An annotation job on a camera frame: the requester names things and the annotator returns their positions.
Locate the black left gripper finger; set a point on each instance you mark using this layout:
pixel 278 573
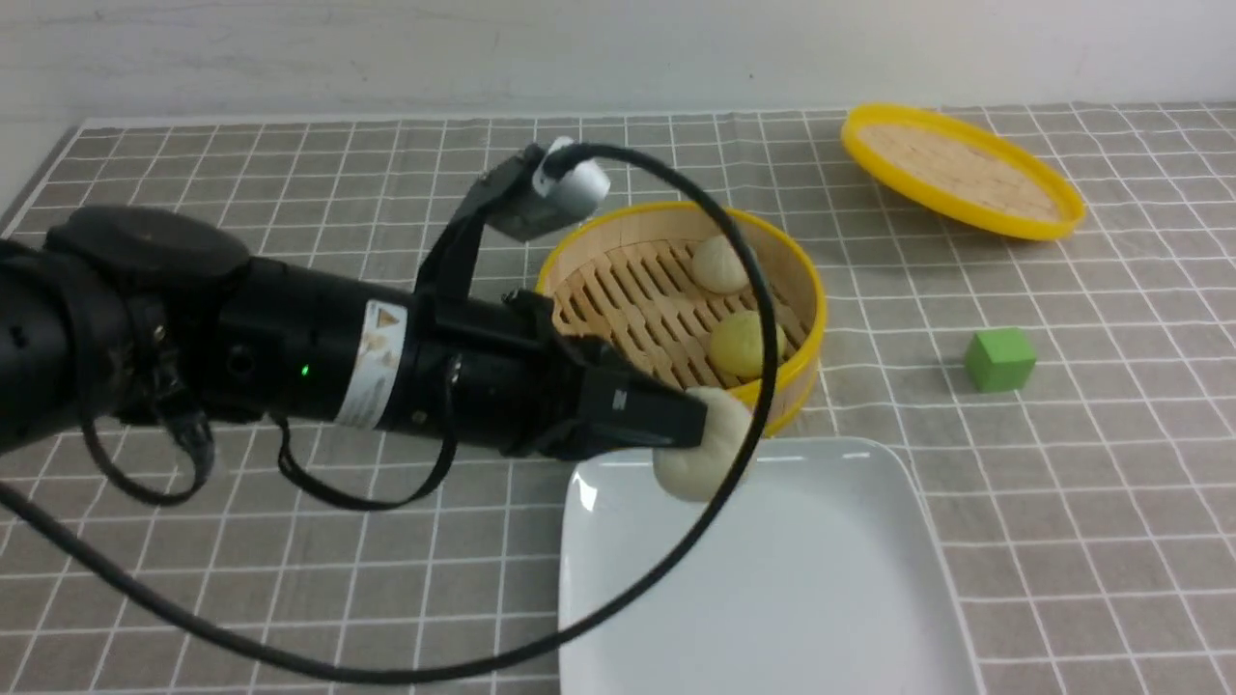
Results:
pixel 620 411

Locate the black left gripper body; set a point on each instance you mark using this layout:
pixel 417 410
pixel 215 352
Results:
pixel 517 387

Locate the white steamed bun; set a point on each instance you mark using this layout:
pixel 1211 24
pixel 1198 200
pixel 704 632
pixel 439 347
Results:
pixel 716 268
pixel 694 474

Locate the yellow steamed bun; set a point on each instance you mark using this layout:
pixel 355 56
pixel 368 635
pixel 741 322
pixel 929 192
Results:
pixel 736 345

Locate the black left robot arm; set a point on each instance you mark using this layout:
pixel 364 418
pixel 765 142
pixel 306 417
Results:
pixel 116 292

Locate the white square plate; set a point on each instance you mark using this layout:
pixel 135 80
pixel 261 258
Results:
pixel 820 576

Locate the yellow rimmed bamboo steamer basket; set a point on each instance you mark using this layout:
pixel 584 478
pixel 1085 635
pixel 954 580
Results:
pixel 626 276

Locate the green wooden cube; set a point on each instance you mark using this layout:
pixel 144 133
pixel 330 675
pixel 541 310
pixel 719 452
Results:
pixel 999 359

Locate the yellow rimmed steamer lid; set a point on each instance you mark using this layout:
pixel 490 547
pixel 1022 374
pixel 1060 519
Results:
pixel 962 171

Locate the grey checked tablecloth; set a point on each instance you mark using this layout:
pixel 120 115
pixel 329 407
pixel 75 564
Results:
pixel 1086 520

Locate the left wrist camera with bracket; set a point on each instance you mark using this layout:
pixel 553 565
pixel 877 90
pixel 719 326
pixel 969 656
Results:
pixel 527 196

